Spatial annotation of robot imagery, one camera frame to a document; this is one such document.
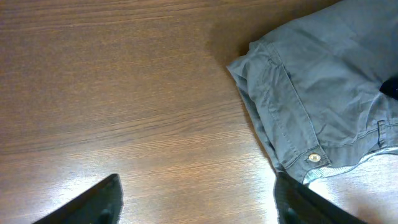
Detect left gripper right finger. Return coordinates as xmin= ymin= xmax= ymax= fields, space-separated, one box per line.
xmin=274 ymin=172 xmax=365 ymax=224

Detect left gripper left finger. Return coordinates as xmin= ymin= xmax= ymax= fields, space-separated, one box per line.
xmin=34 ymin=174 xmax=123 ymax=224

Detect grey shorts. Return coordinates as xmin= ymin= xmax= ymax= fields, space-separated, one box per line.
xmin=228 ymin=0 xmax=397 ymax=184

